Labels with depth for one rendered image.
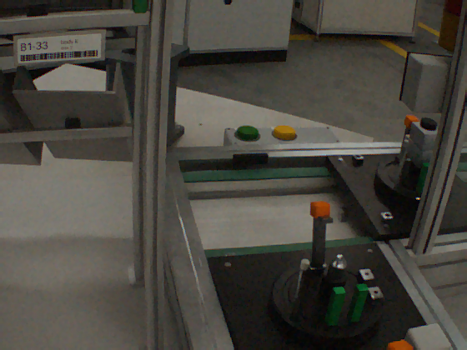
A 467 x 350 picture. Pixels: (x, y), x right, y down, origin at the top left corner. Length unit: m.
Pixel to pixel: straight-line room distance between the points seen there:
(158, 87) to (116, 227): 0.48
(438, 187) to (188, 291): 0.35
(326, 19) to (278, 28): 0.90
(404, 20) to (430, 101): 4.87
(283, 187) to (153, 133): 0.48
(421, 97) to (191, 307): 0.39
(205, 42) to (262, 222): 3.26
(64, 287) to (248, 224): 0.30
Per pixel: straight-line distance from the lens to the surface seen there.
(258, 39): 4.29
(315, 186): 1.04
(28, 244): 0.99
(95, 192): 1.11
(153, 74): 0.55
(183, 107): 1.44
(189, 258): 0.80
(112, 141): 0.84
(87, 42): 0.54
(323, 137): 1.13
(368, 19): 5.37
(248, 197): 1.01
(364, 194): 0.96
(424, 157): 0.95
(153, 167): 0.59
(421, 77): 0.75
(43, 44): 0.54
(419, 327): 0.70
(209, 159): 1.01
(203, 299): 0.73
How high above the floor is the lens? 1.45
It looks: 30 degrees down
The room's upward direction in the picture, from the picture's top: 5 degrees clockwise
